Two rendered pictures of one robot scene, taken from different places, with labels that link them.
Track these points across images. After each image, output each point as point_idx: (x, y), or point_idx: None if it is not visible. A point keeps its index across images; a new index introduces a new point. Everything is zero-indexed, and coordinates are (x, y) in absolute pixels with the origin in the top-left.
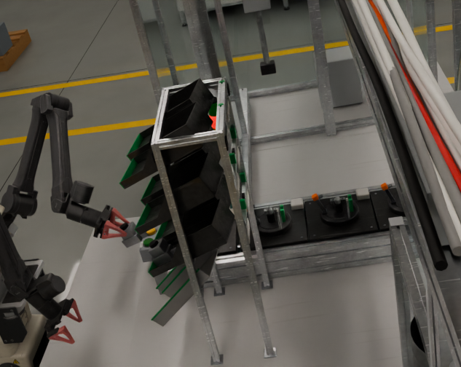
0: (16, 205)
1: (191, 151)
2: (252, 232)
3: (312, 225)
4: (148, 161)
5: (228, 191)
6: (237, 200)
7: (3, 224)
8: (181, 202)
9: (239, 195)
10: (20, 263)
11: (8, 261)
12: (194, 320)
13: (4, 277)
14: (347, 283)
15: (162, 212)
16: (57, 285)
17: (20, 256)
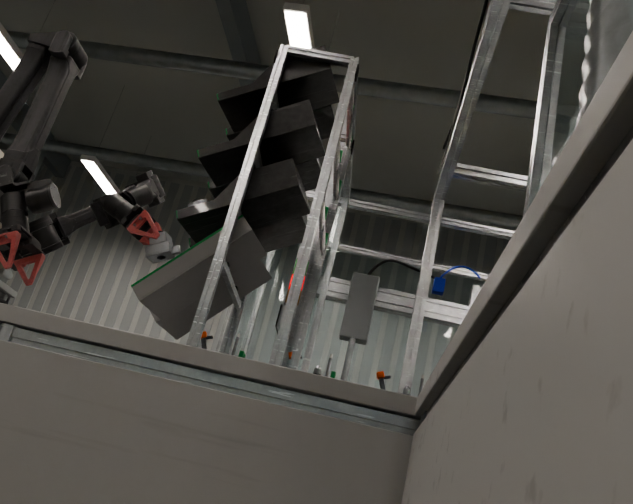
0: (43, 222)
1: (315, 72)
2: (300, 320)
3: None
4: (264, 75)
5: (306, 223)
6: (338, 131)
7: (57, 106)
8: (272, 125)
9: None
10: (34, 155)
11: (28, 137)
12: None
13: (5, 153)
14: None
15: (243, 133)
16: (53, 192)
17: (39, 155)
